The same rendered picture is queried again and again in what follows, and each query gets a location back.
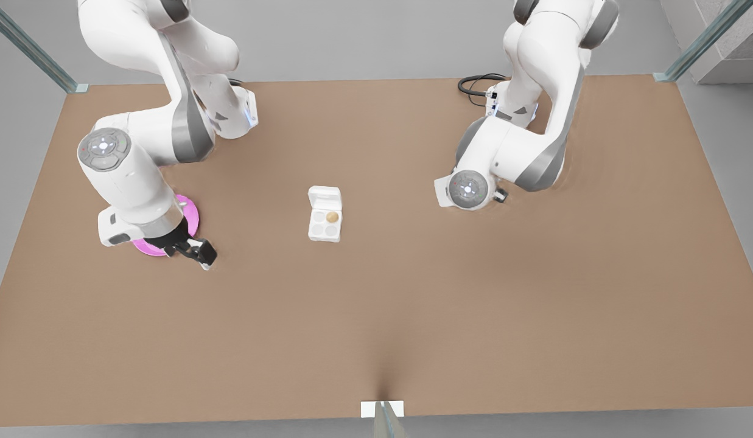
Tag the pink plate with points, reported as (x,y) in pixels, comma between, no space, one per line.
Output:
(187,220)

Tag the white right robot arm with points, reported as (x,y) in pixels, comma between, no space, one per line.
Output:
(133,176)

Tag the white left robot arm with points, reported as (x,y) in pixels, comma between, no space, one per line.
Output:
(522,146)

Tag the brown egg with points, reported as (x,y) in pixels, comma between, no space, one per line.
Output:
(332,216)

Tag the silver frame post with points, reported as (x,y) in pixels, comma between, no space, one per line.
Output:
(705,39)
(385,420)
(29,45)

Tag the white egg box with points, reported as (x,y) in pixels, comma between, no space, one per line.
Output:
(325,224)

